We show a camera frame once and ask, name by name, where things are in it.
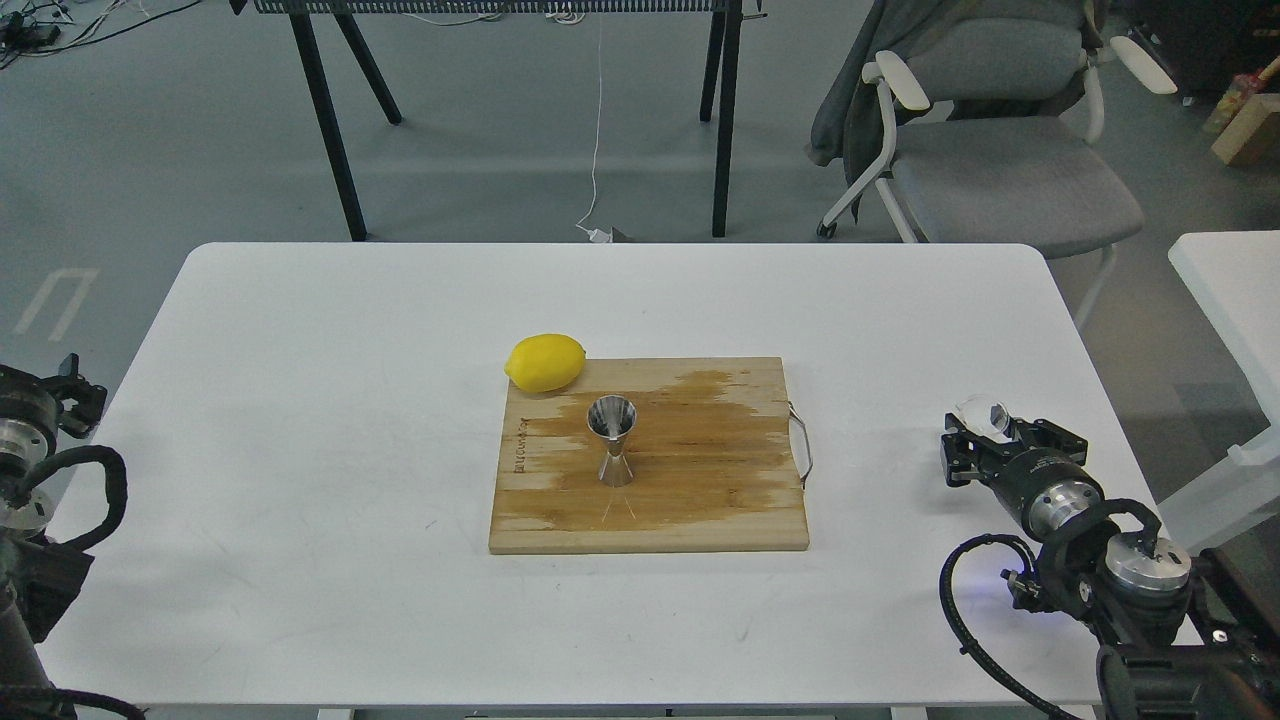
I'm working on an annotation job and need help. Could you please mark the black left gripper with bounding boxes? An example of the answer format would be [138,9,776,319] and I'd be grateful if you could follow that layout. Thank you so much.
[1,354,108,480]

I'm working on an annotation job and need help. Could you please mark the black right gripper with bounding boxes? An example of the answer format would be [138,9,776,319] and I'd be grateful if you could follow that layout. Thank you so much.
[940,413,1106,543]

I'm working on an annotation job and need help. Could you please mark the small clear glass cup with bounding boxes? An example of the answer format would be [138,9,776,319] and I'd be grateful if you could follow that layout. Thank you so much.
[955,395,1012,443]

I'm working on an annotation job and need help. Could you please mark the steel double jigger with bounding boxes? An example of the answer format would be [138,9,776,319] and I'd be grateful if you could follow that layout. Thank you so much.
[588,395,637,488]

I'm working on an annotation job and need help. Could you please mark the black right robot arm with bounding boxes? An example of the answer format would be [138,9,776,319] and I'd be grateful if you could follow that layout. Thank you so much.
[938,406,1279,719]

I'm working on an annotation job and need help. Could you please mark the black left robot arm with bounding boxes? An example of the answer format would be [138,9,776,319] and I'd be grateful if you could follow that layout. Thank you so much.
[1,354,146,719]

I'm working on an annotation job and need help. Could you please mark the grey office chair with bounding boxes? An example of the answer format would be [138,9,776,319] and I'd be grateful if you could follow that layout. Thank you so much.
[815,15,1176,327]

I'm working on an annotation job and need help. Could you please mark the dark grey hanging jacket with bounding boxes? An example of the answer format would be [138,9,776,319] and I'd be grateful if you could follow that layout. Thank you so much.
[805,1,1112,182]

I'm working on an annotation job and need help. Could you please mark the cardboard box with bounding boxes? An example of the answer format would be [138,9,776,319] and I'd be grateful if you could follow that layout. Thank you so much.
[1211,94,1279,167]

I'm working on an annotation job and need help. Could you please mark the yellow lemon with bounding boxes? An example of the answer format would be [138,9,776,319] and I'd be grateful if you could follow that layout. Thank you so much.
[504,333,586,395]

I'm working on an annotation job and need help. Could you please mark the black floor cables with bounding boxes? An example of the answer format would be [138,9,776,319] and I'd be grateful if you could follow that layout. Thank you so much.
[0,0,206,70]

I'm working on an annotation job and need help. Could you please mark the white power cable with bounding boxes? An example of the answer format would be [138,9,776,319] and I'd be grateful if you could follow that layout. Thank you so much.
[575,15,614,243]

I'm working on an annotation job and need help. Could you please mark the black metal table frame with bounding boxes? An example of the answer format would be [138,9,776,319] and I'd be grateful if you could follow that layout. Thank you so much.
[228,0,769,243]

